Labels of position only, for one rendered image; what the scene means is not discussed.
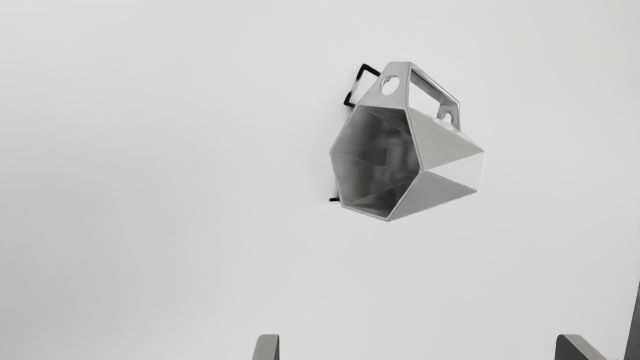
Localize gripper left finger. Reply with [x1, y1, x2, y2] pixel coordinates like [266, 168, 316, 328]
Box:
[252, 333, 281, 360]

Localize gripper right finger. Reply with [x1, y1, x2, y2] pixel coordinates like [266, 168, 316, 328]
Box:
[554, 333, 609, 360]

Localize faceted mug with angular handle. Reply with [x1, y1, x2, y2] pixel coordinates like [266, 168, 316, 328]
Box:
[329, 61, 485, 223]

